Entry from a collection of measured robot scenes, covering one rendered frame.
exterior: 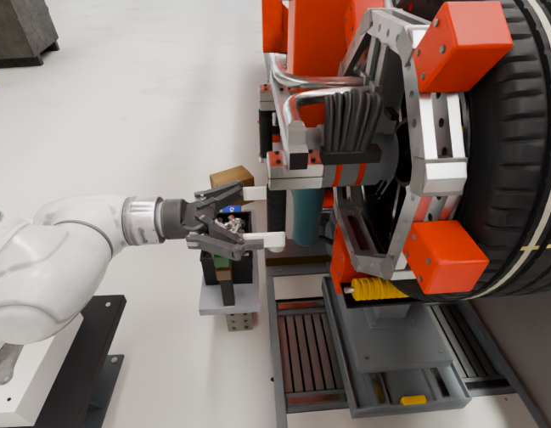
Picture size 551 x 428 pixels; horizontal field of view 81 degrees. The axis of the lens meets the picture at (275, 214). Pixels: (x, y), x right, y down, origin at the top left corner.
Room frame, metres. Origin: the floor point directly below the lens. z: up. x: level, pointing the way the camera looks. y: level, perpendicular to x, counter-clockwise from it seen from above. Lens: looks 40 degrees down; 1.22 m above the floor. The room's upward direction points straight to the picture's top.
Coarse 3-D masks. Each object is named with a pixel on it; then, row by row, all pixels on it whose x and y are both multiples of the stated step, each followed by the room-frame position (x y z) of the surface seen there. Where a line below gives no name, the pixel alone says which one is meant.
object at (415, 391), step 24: (336, 312) 0.70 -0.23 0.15; (336, 336) 0.60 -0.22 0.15; (360, 384) 0.44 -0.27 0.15; (384, 384) 0.44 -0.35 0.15; (408, 384) 0.44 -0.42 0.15; (432, 384) 0.43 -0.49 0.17; (456, 384) 0.44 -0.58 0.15; (360, 408) 0.36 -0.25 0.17; (384, 408) 0.37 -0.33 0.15; (408, 408) 0.37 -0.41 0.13; (432, 408) 0.38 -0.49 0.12; (456, 408) 0.39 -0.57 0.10
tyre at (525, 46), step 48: (432, 0) 0.67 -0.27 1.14; (480, 0) 0.55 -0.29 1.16; (528, 48) 0.46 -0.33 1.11; (480, 96) 0.46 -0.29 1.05; (528, 96) 0.42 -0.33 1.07; (480, 144) 0.42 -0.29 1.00; (528, 144) 0.38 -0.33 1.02; (480, 192) 0.38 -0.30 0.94; (528, 192) 0.35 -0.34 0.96; (480, 240) 0.34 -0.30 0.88; (528, 240) 0.33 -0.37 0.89; (480, 288) 0.35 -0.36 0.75; (528, 288) 0.36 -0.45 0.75
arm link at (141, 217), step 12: (132, 204) 0.44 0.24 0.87; (144, 204) 0.44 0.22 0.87; (156, 204) 0.44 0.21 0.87; (132, 216) 0.42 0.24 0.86; (144, 216) 0.42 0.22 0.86; (156, 216) 0.43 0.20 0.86; (132, 228) 0.40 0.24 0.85; (144, 228) 0.40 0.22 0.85; (156, 228) 0.41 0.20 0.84; (132, 240) 0.40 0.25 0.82; (144, 240) 0.40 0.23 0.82; (156, 240) 0.40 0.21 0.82
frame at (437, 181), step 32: (384, 32) 0.64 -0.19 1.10; (416, 32) 0.54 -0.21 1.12; (352, 64) 0.83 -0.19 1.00; (416, 96) 0.47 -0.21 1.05; (448, 96) 0.47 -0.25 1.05; (416, 128) 0.45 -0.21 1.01; (448, 128) 0.44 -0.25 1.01; (416, 160) 0.42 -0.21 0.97; (448, 160) 0.40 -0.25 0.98; (352, 192) 0.78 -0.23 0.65; (416, 192) 0.39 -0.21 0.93; (448, 192) 0.38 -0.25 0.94; (352, 256) 0.56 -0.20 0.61; (384, 256) 0.46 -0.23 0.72
